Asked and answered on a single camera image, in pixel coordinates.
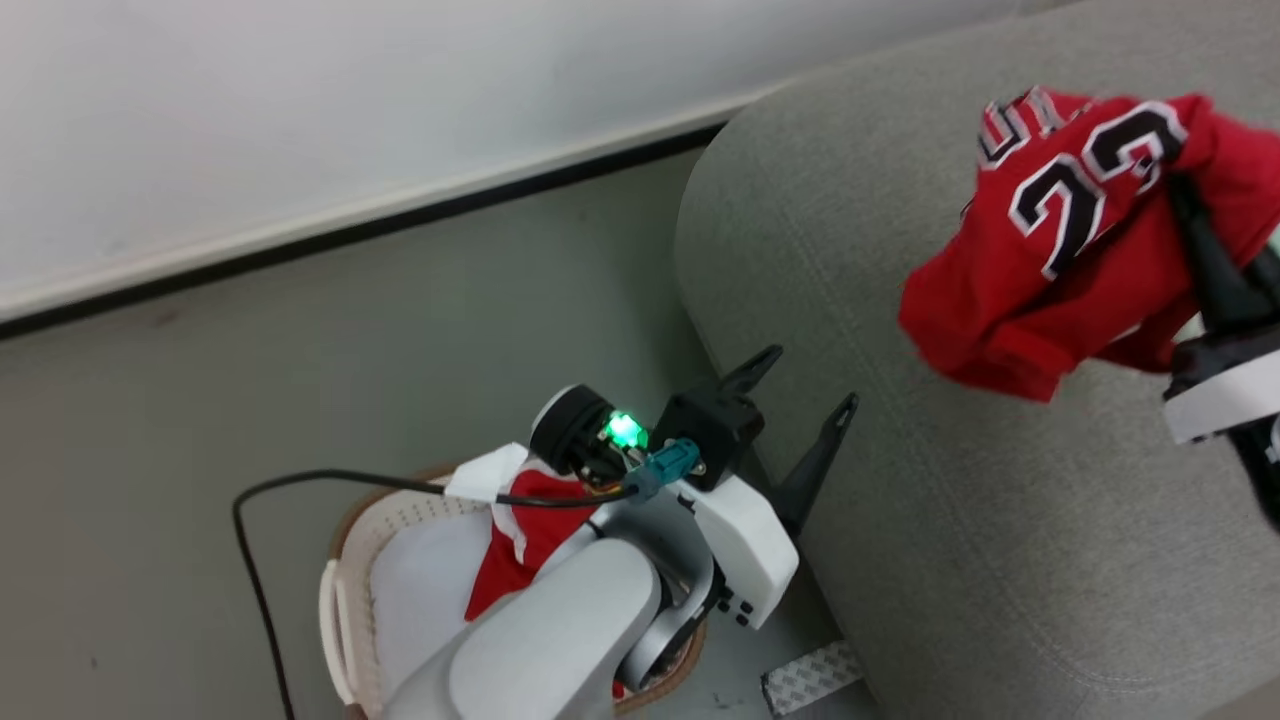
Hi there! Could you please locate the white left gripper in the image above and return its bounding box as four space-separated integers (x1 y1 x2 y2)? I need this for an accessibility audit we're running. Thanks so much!
680 344 860 631

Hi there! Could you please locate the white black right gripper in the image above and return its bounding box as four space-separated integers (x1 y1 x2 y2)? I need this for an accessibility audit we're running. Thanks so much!
1163 175 1280 447

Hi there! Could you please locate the red jersey with number 23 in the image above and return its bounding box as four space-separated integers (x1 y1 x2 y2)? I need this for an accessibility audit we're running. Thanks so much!
897 85 1280 404

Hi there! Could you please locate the red and white garment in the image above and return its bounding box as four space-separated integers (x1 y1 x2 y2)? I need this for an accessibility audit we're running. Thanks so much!
445 443 626 699

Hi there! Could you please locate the white laundry basket brown rim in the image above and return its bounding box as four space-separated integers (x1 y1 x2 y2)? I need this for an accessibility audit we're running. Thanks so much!
318 462 711 720

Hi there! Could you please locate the grey fabric sofa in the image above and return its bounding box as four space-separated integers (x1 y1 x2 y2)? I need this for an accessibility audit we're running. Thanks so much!
673 0 1280 720

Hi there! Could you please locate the white patterned tape strip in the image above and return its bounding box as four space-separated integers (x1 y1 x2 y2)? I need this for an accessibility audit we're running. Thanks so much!
760 640 866 717

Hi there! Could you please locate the black baseboard strip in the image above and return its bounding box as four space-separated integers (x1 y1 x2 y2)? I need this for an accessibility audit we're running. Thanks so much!
0 120 731 343

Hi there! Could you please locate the thin black cable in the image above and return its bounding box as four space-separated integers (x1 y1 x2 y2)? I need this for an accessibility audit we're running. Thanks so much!
233 468 641 720

